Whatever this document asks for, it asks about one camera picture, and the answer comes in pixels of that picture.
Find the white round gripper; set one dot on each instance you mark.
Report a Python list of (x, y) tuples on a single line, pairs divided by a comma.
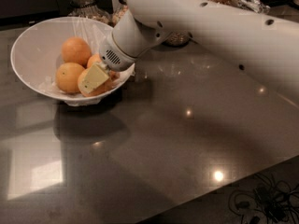
[(114, 56)]

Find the small orange at centre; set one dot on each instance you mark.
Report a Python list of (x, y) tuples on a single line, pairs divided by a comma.
[(93, 59)]

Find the glass jar of cereal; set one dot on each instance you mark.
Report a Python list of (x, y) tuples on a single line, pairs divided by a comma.
[(119, 11)]

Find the glass jar far left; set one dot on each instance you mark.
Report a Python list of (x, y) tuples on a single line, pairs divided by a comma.
[(88, 9)]

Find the orange at bowl back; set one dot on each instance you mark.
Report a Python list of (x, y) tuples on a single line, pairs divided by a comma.
[(76, 50)]

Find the clear plastic wrapped packet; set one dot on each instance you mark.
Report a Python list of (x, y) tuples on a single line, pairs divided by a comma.
[(252, 5)]

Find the white ceramic bowl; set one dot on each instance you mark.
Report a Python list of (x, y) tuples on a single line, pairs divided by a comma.
[(28, 59)]

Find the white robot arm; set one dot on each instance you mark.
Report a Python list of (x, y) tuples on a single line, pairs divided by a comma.
[(267, 47)]

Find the glass jar of grains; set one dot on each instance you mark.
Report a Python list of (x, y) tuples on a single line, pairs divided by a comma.
[(176, 40)]

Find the clear plastic bowl liner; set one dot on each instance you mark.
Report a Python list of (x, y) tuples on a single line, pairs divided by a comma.
[(52, 34)]

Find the dark cabinet at back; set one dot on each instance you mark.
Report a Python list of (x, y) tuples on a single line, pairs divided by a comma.
[(28, 0)]

